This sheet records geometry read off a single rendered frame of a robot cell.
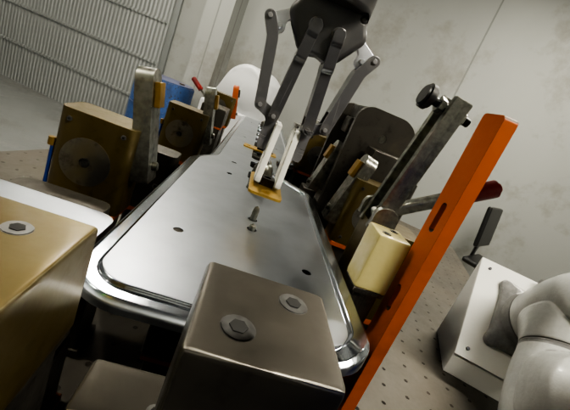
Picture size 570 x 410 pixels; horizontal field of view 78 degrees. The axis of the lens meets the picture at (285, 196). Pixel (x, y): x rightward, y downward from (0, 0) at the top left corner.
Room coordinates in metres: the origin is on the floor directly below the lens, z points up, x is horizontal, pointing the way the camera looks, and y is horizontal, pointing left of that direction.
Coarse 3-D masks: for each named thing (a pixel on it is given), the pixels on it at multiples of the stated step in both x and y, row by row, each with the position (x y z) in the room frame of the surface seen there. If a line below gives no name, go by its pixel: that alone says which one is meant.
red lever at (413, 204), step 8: (488, 184) 0.43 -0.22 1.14; (496, 184) 0.43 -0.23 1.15; (480, 192) 0.42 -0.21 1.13; (488, 192) 0.42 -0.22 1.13; (496, 192) 0.43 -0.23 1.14; (408, 200) 0.42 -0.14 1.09; (416, 200) 0.42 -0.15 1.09; (424, 200) 0.42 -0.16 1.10; (432, 200) 0.42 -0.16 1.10; (480, 200) 0.43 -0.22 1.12; (400, 208) 0.41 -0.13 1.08; (408, 208) 0.41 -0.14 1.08; (416, 208) 0.42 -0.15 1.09; (424, 208) 0.42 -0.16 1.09; (432, 208) 0.42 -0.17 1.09
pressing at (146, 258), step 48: (240, 144) 0.83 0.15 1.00; (192, 192) 0.40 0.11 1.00; (240, 192) 0.48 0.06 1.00; (288, 192) 0.58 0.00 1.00; (144, 240) 0.25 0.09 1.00; (192, 240) 0.29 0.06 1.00; (240, 240) 0.33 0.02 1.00; (288, 240) 0.38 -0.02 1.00; (96, 288) 0.19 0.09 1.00; (144, 288) 0.20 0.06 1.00; (192, 288) 0.22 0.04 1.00; (336, 288) 0.31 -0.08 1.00; (336, 336) 0.23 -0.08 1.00
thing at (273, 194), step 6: (252, 174) 0.42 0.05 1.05; (252, 180) 0.39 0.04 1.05; (264, 180) 0.39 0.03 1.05; (270, 180) 0.39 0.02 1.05; (252, 186) 0.37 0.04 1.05; (258, 186) 0.38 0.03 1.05; (264, 186) 0.39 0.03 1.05; (270, 186) 0.39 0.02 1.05; (252, 192) 0.35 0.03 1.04; (258, 192) 0.36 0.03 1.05; (264, 192) 0.37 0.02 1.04; (270, 192) 0.37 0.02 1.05; (276, 192) 0.38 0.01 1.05; (270, 198) 0.36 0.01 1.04; (276, 198) 0.36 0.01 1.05
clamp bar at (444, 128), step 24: (432, 96) 0.40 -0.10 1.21; (456, 96) 0.40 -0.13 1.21; (432, 120) 0.43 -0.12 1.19; (456, 120) 0.40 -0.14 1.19; (408, 144) 0.43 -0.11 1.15; (432, 144) 0.40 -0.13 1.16; (408, 168) 0.40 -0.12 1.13; (384, 192) 0.43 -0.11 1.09; (408, 192) 0.40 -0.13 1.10; (360, 216) 0.43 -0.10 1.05
